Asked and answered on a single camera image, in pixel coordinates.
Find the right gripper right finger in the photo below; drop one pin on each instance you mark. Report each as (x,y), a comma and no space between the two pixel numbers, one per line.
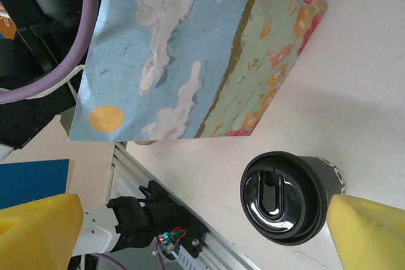
(370,238)

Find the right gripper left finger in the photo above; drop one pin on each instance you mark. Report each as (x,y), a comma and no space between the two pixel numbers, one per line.
(34,235)

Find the black paper coffee cup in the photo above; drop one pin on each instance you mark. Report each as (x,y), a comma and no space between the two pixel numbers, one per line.
(332,175)

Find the black plastic cup lid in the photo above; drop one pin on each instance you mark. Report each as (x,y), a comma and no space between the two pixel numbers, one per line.
(278,200)

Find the printed paper gift bag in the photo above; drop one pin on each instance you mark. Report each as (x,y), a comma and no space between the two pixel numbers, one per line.
(190,45)

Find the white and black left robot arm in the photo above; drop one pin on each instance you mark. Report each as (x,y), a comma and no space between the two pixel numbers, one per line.
(31,118)

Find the small circuit board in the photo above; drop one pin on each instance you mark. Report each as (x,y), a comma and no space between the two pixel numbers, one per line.
(166,240)

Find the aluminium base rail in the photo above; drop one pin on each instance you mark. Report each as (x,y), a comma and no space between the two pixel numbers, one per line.
(221,251)

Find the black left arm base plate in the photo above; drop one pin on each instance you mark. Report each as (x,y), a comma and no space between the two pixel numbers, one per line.
(190,232)

